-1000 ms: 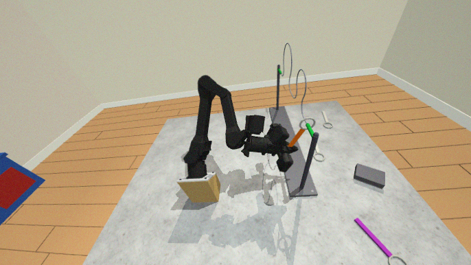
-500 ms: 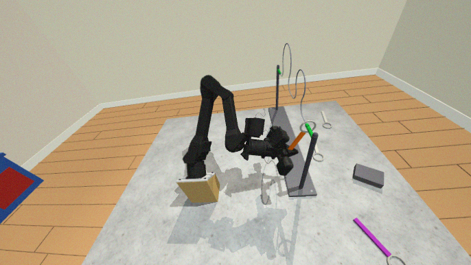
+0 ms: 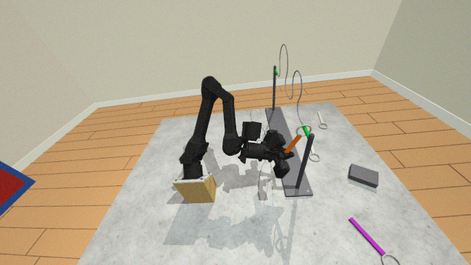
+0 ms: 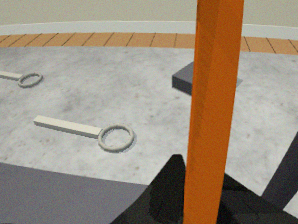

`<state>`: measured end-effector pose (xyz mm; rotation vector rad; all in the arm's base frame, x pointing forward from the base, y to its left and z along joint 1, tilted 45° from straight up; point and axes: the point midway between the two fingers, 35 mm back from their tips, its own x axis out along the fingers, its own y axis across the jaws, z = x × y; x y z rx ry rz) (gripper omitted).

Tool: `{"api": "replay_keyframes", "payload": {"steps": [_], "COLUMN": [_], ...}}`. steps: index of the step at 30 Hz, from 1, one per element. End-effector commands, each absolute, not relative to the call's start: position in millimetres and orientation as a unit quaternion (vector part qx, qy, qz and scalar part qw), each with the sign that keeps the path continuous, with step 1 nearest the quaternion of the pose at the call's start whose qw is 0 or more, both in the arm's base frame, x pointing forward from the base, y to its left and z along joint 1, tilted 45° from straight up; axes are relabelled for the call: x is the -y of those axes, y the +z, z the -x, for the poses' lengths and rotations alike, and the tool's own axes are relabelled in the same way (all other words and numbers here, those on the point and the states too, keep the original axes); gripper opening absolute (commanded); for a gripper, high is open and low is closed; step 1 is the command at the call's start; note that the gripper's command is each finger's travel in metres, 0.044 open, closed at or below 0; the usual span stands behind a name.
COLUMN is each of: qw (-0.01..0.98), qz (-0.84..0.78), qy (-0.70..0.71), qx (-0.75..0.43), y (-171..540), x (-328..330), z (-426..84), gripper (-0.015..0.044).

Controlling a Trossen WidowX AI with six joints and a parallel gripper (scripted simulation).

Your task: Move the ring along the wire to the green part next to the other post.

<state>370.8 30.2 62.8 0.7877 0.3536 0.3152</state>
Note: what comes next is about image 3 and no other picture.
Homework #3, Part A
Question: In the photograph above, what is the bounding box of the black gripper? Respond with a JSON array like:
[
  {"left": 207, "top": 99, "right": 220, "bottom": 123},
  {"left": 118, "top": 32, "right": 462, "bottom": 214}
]
[{"left": 258, "top": 142, "right": 294, "bottom": 179}]

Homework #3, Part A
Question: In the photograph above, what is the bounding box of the orange handle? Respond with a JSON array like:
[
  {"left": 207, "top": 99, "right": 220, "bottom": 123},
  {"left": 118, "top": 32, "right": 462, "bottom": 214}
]
[{"left": 285, "top": 124, "right": 312, "bottom": 153}]

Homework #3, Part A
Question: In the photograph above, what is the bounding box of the purple handle with grey ring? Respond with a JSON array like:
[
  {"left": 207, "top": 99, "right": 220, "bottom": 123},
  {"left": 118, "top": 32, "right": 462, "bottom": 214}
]
[{"left": 349, "top": 217, "right": 402, "bottom": 265}]

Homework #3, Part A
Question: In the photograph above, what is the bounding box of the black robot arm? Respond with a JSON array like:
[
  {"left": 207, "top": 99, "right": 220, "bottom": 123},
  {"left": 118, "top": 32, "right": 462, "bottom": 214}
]
[{"left": 179, "top": 76, "right": 286, "bottom": 180}]

